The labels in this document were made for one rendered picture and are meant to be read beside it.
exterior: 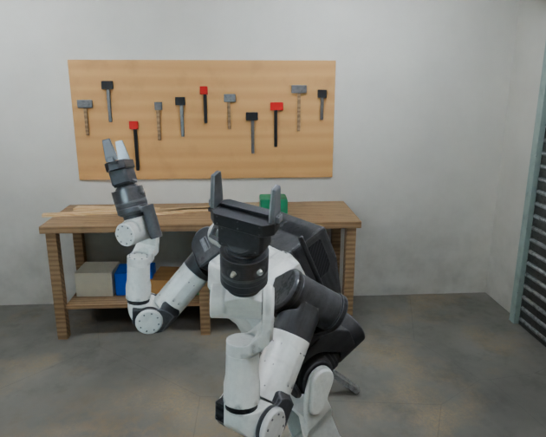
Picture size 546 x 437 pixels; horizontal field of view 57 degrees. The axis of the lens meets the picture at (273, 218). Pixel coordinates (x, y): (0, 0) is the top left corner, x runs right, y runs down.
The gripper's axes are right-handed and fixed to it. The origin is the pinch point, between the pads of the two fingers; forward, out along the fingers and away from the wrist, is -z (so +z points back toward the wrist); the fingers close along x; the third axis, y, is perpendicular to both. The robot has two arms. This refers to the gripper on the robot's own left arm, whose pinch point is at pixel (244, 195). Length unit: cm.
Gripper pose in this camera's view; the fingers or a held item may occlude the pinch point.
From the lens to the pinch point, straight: 84.0
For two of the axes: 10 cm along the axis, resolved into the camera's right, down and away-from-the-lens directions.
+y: 3.9, -4.8, 7.9
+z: -0.4, 8.5, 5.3
